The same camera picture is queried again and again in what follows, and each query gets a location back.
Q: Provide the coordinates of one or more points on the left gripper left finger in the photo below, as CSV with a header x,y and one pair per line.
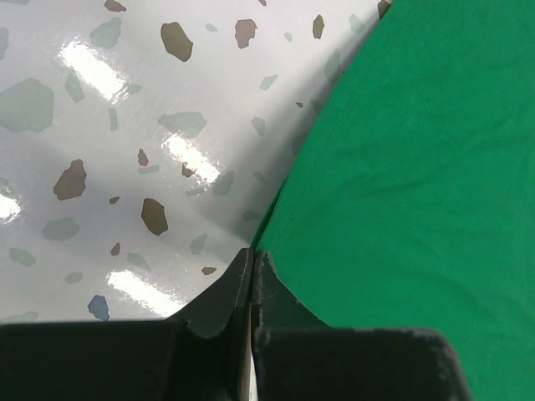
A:
x,y
201,352

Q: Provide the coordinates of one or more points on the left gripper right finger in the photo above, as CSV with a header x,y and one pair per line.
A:
x,y
297,356

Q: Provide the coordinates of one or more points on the green t shirt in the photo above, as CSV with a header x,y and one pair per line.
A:
x,y
411,202

